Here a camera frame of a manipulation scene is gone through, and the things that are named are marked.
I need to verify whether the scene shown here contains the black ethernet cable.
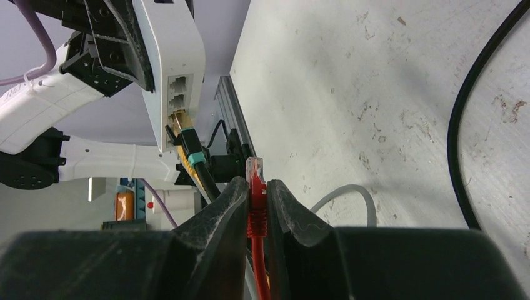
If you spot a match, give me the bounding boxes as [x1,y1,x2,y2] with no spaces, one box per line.
[164,0,530,231]

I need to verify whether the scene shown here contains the red ethernet cable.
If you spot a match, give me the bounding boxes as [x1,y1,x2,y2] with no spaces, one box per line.
[245,156,272,300]

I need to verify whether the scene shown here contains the yellow ethernet cable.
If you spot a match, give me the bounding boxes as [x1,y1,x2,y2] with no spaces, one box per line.
[176,144,204,187]

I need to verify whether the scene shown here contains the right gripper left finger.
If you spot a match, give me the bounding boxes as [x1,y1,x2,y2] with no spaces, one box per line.
[1,177,249,299]

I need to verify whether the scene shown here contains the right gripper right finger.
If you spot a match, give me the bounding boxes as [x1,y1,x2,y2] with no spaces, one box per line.
[267,180,526,299]

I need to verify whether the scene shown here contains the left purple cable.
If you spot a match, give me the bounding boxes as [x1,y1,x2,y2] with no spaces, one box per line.
[0,0,179,229]

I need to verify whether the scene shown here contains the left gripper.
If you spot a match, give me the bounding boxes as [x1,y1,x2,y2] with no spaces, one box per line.
[8,0,196,98]

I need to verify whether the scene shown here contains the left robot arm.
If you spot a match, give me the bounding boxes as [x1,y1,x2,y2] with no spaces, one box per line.
[1,1,206,190]

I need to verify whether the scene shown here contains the white network switch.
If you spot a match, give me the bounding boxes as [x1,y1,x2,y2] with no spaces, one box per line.
[133,1,206,153]

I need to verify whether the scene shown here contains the grey ethernet cable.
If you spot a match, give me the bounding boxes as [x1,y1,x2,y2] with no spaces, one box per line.
[244,184,378,300]

